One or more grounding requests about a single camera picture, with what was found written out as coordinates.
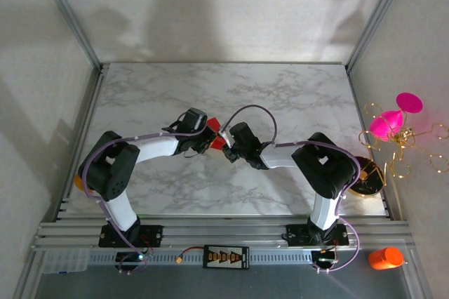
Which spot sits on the red paper sheet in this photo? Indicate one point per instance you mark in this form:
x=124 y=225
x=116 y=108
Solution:
x=213 y=124

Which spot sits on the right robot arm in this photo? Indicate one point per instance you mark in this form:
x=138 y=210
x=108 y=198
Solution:
x=326 y=169

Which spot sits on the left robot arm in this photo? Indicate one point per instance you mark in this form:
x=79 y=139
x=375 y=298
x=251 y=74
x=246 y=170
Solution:
x=112 y=172

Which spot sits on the black power distribution board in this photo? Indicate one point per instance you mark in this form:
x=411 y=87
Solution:
x=226 y=257

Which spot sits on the orange plastic bottle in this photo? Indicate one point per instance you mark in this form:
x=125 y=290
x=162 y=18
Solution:
x=80 y=184

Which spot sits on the black round gold-rimmed dish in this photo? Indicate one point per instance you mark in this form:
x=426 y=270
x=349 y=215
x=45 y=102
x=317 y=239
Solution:
x=370 y=183

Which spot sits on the small black controller board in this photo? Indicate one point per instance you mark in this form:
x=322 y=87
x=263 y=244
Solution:
x=128 y=258
x=324 y=257

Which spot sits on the orange plastic cylinder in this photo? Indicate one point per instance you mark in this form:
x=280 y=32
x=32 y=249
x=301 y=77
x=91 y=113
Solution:
x=386 y=258

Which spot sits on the clear plastic organizer box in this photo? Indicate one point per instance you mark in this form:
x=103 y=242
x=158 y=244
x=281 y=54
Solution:
x=65 y=262

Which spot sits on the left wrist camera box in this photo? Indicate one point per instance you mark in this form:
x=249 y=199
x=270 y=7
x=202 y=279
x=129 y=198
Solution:
x=193 y=119

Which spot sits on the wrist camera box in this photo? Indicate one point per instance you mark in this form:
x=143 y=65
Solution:
x=243 y=134
x=193 y=119

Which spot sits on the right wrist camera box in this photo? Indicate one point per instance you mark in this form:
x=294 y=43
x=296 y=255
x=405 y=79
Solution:
x=243 y=134

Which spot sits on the aluminium rail beams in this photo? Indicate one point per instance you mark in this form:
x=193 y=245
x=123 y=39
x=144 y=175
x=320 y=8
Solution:
x=224 y=232

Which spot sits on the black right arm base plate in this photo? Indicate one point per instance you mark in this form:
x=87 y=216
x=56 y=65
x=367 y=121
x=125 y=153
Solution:
x=298 y=236

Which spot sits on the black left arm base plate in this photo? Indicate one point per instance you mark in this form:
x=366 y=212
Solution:
x=154 y=236

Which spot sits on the aluminium side rail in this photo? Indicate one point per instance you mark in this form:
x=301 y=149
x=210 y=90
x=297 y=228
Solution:
x=86 y=120
x=357 y=102

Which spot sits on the aluminium frame post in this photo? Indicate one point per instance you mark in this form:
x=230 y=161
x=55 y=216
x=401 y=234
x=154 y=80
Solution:
x=378 y=14
x=69 y=14

